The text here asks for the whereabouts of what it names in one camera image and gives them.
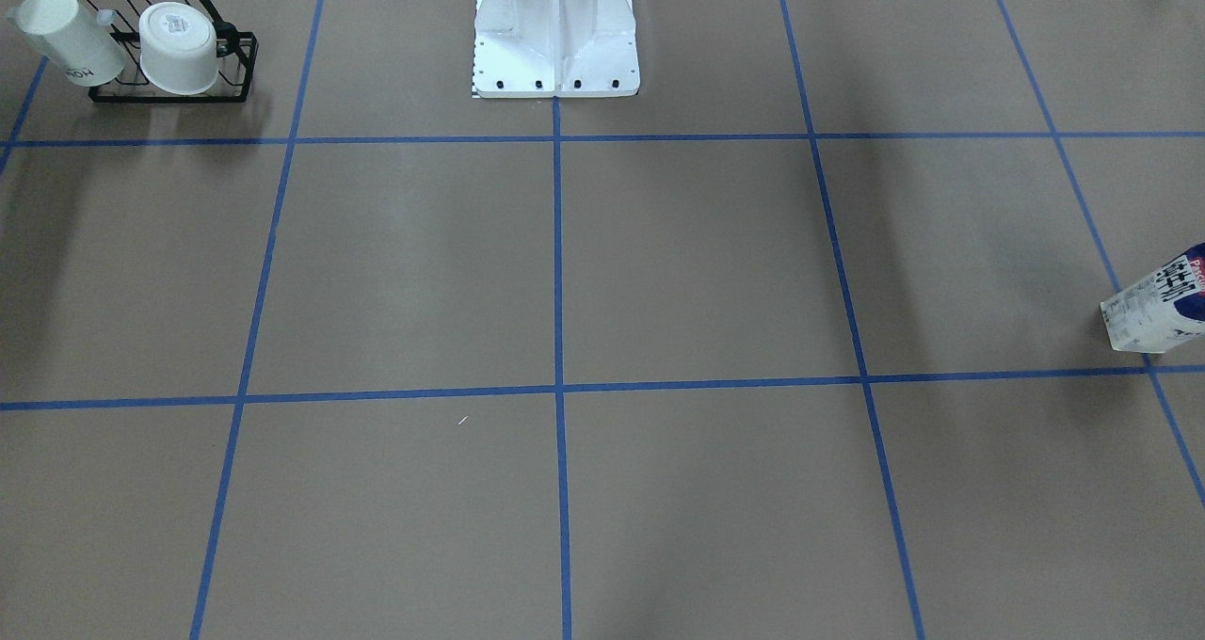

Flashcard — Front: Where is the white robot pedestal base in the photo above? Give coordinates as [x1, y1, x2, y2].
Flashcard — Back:
[471, 0, 641, 99]

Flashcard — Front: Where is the white upside-down cup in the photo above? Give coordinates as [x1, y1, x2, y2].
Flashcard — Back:
[137, 2, 219, 96]

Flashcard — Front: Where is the white cup with lettering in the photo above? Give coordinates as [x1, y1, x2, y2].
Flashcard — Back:
[5, 0, 127, 88]

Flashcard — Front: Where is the black wire cup rack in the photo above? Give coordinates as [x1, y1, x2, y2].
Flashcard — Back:
[11, 0, 259, 104]

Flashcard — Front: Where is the blue white milk carton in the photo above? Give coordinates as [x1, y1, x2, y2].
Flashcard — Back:
[1099, 243, 1204, 354]

